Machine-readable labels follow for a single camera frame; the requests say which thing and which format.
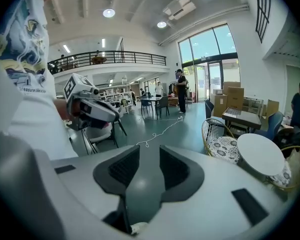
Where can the brown cardboard box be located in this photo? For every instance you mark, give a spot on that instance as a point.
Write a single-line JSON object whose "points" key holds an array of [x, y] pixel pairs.
{"points": [[235, 97], [231, 85], [272, 107], [218, 105]]}

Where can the person's left forearm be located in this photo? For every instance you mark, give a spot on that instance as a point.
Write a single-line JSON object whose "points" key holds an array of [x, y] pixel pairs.
{"points": [[61, 110]]}

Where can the glass window wall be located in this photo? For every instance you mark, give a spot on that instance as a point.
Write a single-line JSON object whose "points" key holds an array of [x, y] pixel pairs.
{"points": [[205, 46]]}

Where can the black window grille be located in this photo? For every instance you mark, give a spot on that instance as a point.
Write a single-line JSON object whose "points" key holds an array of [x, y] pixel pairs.
{"points": [[262, 11]]}

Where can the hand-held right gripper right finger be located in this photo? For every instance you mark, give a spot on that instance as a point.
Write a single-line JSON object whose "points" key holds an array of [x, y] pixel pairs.
{"points": [[180, 176]]}

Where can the dark square table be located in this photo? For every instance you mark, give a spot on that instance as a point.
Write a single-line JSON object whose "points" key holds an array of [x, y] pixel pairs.
{"points": [[242, 116]]}

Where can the white round table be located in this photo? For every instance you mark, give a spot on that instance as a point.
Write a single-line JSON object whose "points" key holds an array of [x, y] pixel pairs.
{"points": [[261, 154]]}

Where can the person's white printed t-shirt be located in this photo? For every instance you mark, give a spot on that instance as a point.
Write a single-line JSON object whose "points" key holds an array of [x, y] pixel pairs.
{"points": [[35, 124]]}

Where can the blue chair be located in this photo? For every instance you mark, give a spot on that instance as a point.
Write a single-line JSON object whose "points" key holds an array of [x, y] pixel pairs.
{"points": [[273, 124], [209, 107]]}

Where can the dark dining table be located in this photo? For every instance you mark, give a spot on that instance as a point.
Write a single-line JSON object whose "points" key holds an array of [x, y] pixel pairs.
{"points": [[152, 99]]}

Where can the black bag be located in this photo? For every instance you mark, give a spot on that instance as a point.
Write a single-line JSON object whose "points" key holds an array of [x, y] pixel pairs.
{"points": [[288, 139]]}

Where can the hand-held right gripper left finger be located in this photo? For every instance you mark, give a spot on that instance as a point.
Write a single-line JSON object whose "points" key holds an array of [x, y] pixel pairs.
{"points": [[120, 171]]}

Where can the long ceiling light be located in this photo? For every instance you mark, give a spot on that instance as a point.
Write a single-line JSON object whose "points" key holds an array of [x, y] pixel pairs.
{"points": [[66, 48], [103, 43]]}

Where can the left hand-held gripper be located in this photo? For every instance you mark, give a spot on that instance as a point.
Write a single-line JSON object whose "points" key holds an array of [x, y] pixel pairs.
{"points": [[95, 109]]}

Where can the white shelving unit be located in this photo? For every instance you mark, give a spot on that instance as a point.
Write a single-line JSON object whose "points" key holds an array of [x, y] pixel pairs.
{"points": [[115, 96]]}

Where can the dark teal chair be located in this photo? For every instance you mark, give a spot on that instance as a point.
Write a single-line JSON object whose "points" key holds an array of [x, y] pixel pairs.
{"points": [[146, 105], [163, 104]]}

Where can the white metal rack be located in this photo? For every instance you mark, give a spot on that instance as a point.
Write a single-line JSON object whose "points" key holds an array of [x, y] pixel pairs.
{"points": [[253, 104]]}

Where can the person's white shoe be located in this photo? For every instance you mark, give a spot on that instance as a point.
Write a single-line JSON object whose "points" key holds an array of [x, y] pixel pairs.
{"points": [[140, 227]]}

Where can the small white box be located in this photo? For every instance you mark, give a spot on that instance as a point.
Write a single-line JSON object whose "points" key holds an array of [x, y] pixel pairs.
{"points": [[218, 92]]}

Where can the black balcony railing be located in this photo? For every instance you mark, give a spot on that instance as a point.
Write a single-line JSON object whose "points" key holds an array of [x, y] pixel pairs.
{"points": [[120, 56]]}

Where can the round ceiling light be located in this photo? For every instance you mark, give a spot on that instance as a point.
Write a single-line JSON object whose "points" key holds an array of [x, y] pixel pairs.
{"points": [[108, 12], [161, 24]]}

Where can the white shell chair black legs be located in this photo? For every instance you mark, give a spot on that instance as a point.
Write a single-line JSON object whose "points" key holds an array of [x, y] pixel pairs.
{"points": [[100, 134]]}

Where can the ceiling air conditioner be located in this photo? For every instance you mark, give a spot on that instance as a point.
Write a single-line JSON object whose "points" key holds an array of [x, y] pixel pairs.
{"points": [[180, 7]]}

